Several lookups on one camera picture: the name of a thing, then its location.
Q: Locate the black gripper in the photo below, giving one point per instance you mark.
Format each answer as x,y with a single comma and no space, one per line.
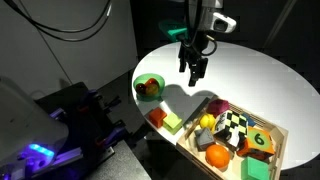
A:
195,50

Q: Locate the light green block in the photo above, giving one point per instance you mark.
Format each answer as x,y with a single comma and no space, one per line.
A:
172,123

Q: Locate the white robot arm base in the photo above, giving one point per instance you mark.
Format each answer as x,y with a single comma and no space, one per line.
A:
26,133

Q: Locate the magenta block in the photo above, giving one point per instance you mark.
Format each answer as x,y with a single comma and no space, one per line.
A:
218,107

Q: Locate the green plastic bowl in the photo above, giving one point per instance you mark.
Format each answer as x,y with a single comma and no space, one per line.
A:
146,96

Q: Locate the orange block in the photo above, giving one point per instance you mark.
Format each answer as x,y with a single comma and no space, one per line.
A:
157,117

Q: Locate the grey block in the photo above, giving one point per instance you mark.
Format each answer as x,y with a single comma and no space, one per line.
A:
204,139

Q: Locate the blue block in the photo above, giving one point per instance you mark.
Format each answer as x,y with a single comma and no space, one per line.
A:
249,120

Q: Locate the teal green block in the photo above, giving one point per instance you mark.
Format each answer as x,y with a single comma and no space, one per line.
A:
255,169

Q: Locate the yellow toy fruit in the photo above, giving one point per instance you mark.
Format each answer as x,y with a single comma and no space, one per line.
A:
151,89

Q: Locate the dark red toy fruit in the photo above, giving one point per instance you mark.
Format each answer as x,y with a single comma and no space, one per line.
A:
140,88

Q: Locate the yellow toy lemon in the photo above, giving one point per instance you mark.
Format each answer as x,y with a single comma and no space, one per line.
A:
207,121

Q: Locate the black white checkered cube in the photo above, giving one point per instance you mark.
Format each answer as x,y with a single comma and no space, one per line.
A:
231,126

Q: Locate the wooden tray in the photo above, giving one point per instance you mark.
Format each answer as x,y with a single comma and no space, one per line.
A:
186,143

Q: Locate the toy orange fruit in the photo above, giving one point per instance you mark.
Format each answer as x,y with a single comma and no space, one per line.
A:
217,156

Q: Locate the purple black spring clamp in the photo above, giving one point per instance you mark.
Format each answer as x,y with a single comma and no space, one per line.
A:
96,101
111,135

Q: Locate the orange cube with number six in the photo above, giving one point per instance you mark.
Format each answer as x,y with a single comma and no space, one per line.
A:
256,143

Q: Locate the green camera mount bracket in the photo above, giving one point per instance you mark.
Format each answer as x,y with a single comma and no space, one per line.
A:
173,30

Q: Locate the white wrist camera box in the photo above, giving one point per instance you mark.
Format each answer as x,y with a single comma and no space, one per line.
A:
224,23

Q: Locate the silver aluminium rail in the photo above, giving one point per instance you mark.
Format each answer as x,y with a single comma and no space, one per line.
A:
68,156

